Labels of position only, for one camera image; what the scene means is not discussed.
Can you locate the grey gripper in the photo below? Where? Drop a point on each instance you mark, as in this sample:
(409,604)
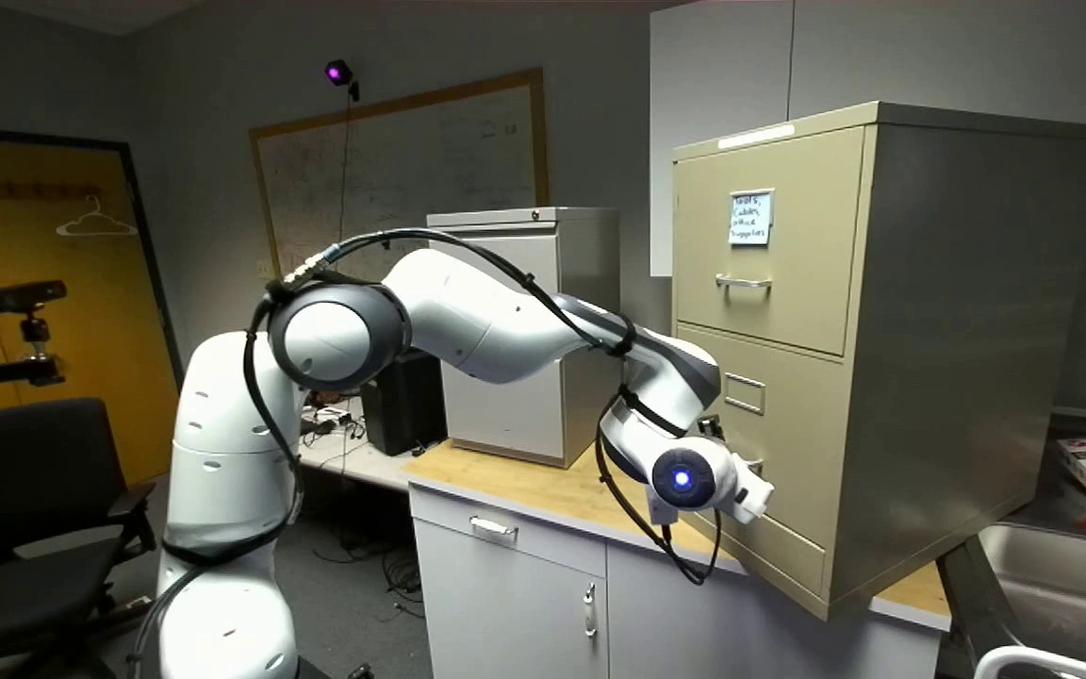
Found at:
(757,491)

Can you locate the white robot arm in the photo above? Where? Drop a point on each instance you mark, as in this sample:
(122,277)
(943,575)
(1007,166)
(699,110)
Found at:
(479,323)

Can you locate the white base cabinet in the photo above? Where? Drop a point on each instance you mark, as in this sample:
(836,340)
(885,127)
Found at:
(718,616)

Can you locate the wide white cabinet door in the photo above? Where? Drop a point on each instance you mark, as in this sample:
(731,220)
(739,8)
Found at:
(792,634)

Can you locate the beige drawer with paper label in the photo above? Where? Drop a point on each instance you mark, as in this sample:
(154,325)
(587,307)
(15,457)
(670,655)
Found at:
(808,283)

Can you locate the white base cabinet drawer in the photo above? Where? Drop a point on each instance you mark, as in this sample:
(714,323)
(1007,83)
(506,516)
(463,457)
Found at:
(546,532)

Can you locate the beige file cabinet body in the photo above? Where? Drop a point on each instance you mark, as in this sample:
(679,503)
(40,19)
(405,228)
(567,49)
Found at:
(961,354)

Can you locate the horizontal silver drawer pull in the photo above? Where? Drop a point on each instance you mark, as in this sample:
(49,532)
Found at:
(492,531)

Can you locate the narrow white cabinet door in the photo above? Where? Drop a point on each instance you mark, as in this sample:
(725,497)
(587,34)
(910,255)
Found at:
(506,616)

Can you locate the grey file cabinet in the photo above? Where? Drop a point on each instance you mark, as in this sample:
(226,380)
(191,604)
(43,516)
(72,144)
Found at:
(587,252)

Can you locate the vertical silver door pull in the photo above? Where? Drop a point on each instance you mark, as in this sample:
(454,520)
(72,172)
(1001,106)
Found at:
(588,611)

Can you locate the white paper label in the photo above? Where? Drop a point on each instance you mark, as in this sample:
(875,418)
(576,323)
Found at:
(751,215)

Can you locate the steel sink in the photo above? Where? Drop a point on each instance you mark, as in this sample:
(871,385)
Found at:
(1056,579)

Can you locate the black box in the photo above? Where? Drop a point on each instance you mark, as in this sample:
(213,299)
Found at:
(405,409)

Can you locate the white desk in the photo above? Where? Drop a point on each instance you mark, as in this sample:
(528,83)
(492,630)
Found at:
(340,455)

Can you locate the wood framed whiteboard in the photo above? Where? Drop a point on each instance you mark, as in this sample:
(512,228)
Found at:
(441,152)

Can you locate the white clothes hanger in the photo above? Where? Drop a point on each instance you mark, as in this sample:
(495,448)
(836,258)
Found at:
(95,225)

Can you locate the black office chair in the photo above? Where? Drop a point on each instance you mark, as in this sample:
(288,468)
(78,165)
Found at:
(40,476)

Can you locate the yellow door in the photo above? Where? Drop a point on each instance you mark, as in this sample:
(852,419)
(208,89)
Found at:
(54,325)

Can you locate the white wall cabinet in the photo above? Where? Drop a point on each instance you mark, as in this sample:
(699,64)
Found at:
(885,57)

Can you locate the camera with purple light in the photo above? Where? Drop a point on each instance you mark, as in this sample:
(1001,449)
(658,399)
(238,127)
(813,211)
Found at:
(340,73)

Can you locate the black camera on stand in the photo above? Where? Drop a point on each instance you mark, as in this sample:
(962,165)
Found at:
(15,299)

